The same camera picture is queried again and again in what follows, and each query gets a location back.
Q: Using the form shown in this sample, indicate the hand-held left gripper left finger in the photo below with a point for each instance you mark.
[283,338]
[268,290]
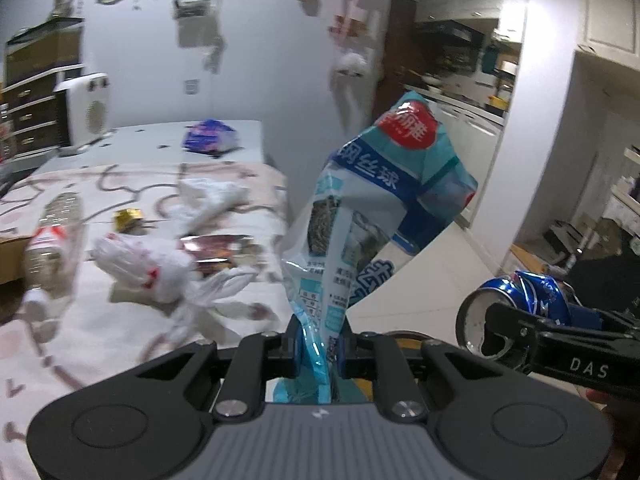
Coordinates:
[299,356]

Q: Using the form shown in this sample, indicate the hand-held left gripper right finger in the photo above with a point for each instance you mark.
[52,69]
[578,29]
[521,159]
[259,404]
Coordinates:
[342,358]

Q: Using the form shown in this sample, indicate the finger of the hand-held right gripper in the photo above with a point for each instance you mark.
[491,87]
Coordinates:
[515,327]
[584,317]

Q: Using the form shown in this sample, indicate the crushed blue can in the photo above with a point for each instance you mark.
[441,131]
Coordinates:
[530,292]

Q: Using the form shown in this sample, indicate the maroon round trash bin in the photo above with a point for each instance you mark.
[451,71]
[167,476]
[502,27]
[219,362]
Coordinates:
[366,391]

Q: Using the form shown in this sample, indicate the teal plastic packet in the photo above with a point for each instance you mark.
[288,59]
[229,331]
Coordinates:
[385,195]

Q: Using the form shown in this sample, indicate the white plastic bag red print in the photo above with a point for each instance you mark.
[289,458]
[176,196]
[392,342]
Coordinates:
[132,265]

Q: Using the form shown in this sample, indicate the purple snack packet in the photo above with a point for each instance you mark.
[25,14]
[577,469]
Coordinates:
[210,137]

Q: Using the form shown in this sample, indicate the clear plastic bottle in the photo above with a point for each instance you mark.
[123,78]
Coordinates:
[50,250]

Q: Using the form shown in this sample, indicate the person's right hand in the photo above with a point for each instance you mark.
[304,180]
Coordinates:
[617,425]

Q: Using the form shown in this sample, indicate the black cloth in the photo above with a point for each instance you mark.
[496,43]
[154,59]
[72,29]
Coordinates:
[610,280]

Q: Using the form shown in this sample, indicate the wooden-top white desk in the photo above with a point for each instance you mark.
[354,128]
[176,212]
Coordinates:
[530,255]

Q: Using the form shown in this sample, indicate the cluttered white shelf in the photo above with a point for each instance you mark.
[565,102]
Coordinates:
[625,195]

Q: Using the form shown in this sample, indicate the dark red snack wrapper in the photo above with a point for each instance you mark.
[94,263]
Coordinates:
[220,250]

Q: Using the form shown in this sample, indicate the plain white plastic bag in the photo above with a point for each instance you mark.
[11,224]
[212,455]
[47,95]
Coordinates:
[205,200]

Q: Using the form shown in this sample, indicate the printed pink tablecloth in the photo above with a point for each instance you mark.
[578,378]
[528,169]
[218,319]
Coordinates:
[100,370]

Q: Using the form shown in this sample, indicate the gold foil wrapper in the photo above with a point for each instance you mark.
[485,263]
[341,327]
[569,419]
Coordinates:
[127,220]

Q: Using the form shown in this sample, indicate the white plush toy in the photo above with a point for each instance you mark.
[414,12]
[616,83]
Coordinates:
[350,66]

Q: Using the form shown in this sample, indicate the black range hood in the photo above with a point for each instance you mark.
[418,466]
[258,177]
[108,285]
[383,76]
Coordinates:
[450,35]

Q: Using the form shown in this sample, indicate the brown door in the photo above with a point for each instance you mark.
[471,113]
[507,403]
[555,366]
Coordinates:
[397,50]

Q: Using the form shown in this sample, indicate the white electric heater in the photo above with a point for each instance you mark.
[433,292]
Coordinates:
[85,110]

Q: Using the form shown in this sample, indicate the dark drawer chest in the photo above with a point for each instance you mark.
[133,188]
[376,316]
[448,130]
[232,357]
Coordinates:
[35,75]

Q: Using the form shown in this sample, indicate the paper wall sheet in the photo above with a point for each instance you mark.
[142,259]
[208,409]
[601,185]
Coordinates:
[197,25]

